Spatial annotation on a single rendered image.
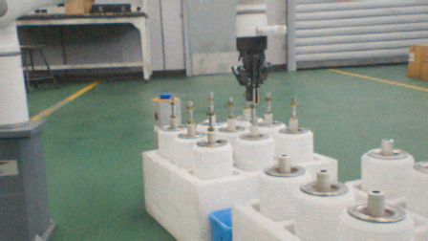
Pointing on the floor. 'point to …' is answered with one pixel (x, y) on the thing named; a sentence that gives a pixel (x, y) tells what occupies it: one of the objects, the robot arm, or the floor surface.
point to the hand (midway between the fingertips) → (252, 95)
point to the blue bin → (221, 225)
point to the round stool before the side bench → (33, 67)
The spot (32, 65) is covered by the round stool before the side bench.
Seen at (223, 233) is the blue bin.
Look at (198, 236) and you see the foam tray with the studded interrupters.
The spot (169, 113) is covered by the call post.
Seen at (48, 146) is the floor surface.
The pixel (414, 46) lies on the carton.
